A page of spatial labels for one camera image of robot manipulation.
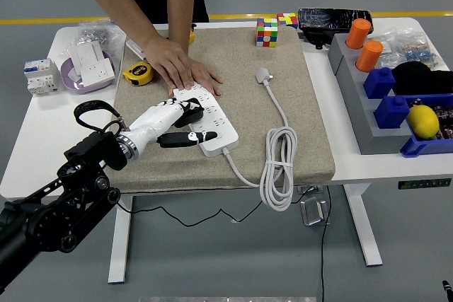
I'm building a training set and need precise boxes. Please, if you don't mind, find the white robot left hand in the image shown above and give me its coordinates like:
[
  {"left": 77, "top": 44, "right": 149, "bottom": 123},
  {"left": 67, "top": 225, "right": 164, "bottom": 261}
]
[{"left": 127, "top": 98, "right": 219, "bottom": 154}]

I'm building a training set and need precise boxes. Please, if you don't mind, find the person's right hand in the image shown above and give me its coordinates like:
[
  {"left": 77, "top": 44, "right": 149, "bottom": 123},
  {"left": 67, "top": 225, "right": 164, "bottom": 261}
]
[{"left": 143, "top": 29, "right": 196, "bottom": 91}]

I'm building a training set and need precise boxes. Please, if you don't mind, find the person's left hand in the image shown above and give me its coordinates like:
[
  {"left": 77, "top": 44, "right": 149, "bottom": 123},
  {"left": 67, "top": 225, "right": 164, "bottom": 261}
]
[{"left": 166, "top": 54, "right": 224, "bottom": 97}]

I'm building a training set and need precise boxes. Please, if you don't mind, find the black power adapter plug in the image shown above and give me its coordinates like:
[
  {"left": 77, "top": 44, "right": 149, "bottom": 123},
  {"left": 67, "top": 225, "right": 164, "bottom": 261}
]
[{"left": 173, "top": 98, "right": 205, "bottom": 129}]

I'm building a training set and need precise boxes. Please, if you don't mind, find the white power strip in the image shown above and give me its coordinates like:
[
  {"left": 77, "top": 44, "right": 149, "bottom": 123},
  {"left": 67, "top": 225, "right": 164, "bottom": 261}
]
[{"left": 172, "top": 84, "right": 239, "bottom": 157}]

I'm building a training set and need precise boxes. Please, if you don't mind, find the thin black adapter cord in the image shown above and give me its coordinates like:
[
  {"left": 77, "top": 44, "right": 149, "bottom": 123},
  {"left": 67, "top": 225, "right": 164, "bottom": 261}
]
[{"left": 116, "top": 188, "right": 318, "bottom": 228}]

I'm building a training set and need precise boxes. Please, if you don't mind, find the yellow tape measure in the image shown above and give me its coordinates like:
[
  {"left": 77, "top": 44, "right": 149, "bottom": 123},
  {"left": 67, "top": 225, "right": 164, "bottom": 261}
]
[{"left": 122, "top": 62, "right": 155, "bottom": 87}]

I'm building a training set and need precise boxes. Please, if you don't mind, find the grey-brown table mat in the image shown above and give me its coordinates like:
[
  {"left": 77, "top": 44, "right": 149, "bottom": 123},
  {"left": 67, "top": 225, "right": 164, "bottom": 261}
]
[{"left": 108, "top": 25, "right": 336, "bottom": 195}]

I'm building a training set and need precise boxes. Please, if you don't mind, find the large colourful puzzle cube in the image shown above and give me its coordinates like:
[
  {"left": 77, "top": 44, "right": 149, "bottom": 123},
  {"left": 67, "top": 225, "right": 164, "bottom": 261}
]
[{"left": 256, "top": 17, "right": 279, "bottom": 48}]

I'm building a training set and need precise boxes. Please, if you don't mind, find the clear bag of screws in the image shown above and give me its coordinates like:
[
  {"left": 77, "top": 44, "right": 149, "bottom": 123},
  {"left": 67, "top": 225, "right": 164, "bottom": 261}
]
[{"left": 76, "top": 18, "right": 127, "bottom": 56}]

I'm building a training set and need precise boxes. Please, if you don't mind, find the purple bowl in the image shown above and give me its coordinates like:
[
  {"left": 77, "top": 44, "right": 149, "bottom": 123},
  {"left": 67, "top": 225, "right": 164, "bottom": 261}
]
[{"left": 59, "top": 50, "right": 117, "bottom": 95}]

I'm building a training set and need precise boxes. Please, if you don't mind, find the small colourful puzzle cube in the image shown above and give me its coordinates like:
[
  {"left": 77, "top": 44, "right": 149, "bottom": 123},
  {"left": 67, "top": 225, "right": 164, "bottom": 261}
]
[{"left": 276, "top": 12, "right": 299, "bottom": 30}]

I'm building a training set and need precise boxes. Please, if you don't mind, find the white table leg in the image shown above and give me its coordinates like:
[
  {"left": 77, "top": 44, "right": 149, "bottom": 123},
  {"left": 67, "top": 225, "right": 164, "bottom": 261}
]
[
  {"left": 107, "top": 195, "right": 134, "bottom": 284},
  {"left": 343, "top": 183, "right": 384, "bottom": 267}
]

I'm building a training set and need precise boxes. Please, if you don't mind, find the table height control panel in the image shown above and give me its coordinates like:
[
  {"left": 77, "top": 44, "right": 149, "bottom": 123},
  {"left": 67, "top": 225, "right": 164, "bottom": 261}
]
[{"left": 397, "top": 178, "right": 452, "bottom": 190}]

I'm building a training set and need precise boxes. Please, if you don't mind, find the white circuit breaker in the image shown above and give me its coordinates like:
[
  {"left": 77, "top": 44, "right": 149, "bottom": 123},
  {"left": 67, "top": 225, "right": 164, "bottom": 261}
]
[{"left": 23, "top": 58, "right": 60, "bottom": 97}]

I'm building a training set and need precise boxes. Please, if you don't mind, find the black film-wrapped box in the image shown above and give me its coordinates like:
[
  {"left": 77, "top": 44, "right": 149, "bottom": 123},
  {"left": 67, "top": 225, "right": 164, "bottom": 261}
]
[{"left": 297, "top": 6, "right": 374, "bottom": 51}]

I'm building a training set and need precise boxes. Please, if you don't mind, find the blue plastic bin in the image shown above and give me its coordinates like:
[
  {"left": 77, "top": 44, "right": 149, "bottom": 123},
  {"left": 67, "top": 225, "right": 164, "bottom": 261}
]
[{"left": 399, "top": 93, "right": 453, "bottom": 158}]

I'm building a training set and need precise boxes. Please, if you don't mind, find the grey stepped peg base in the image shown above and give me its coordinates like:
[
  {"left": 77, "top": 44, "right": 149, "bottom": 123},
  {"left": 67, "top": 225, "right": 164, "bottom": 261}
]
[{"left": 327, "top": 33, "right": 422, "bottom": 156}]

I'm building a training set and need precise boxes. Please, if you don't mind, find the clear acrylic stand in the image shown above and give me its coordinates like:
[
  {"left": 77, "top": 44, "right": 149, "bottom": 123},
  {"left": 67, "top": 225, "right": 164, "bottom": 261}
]
[
  {"left": 299, "top": 195, "right": 332, "bottom": 227},
  {"left": 296, "top": 185, "right": 325, "bottom": 196}
]

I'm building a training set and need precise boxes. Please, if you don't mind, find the orange cylinder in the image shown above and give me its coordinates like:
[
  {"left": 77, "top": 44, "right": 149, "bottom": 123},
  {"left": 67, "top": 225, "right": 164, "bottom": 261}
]
[
  {"left": 355, "top": 40, "right": 384, "bottom": 73},
  {"left": 345, "top": 18, "right": 372, "bottom": 50}
]

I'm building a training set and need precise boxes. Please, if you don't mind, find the yellow lemon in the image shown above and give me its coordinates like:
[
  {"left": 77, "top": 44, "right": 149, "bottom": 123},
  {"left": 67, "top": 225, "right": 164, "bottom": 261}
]
[{"left": 406, "top": 104, "right": 440, "bottom": 140}]

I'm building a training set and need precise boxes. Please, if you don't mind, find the blue peg block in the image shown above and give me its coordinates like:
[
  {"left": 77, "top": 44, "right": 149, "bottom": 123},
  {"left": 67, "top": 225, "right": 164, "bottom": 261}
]
[
  {"left": 362, "top": 66, "right": 396, "bottom": 100},
  {"left": 373, "top": 95, "right": 411, "bottom": 130}
]

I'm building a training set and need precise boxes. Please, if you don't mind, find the clear bag of parts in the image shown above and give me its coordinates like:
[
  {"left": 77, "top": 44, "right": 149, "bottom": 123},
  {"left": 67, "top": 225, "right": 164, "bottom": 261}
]
[{"left": 371, "top": 29, "right": 445, "bottom": 71}]

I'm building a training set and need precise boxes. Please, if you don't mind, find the white power strip cable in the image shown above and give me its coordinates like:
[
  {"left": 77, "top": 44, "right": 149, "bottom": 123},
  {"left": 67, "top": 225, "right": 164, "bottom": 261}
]
[{"left": 219, "top": 66, "right": 299, "bottom": 212}]

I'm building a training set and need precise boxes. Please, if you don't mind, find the white wall socket panel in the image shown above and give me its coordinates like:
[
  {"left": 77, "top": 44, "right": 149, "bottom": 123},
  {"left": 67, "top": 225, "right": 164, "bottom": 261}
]
[{"left": 80, "top": 59, "right": 117, "bottom": 88}]

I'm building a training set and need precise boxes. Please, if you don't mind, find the white switch panel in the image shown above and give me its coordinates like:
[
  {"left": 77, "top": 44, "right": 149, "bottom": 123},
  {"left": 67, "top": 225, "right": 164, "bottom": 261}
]
[{"left": 68, "top": 40, "right": 105, "bottom": 76}]

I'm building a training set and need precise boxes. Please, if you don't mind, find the black floor cable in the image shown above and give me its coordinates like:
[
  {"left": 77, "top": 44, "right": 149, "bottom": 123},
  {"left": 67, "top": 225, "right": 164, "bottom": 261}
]
[{"left": 319, "top": 185, "right": 333, "bottom": 302}]

